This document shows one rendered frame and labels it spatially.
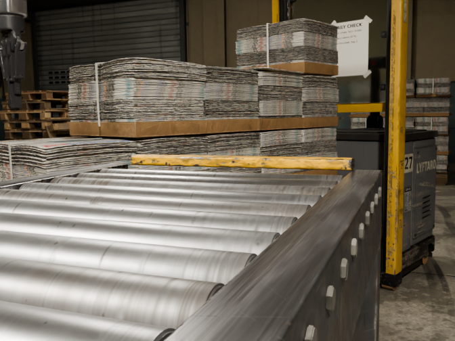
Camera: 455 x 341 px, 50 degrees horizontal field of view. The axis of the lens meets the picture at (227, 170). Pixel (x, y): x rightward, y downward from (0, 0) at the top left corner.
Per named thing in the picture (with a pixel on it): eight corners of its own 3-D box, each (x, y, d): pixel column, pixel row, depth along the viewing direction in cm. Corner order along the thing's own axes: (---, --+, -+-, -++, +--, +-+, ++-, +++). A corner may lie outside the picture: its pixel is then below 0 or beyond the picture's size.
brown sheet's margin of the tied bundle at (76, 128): (69, 134, 165) (68, 122, 165) (138, 131, 186) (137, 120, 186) (94, 135, 155) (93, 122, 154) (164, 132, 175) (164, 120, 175)
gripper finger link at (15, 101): (19, 82, 133) (20, 81, 133) (20, 107, 134) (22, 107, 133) (8, 81, 131) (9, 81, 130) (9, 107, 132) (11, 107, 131)
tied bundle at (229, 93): (135, 133, 188) (133, 72, 185) (191, 130, 209) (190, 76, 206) (204, 134, 162) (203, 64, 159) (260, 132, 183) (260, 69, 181)
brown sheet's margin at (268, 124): (191, 129, 209) (191, 119, 208) (234, 127, 230) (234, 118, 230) (262, 130, 184) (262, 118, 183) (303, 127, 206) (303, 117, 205)
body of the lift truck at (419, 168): (290, 260, 301) (289, 130, 292) (334, 241, 341) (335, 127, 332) (400, 284, 255) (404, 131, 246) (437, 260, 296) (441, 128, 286)
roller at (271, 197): (5, 188, 72) (13, 219, 73) (326, 204, 55) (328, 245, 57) (30, 177, 76) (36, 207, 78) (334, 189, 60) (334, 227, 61)
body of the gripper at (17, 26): (30, 17, 130) (32, 52, 131) (16, 21, 136) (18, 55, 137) (2, 13, 124) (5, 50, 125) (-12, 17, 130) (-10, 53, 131)
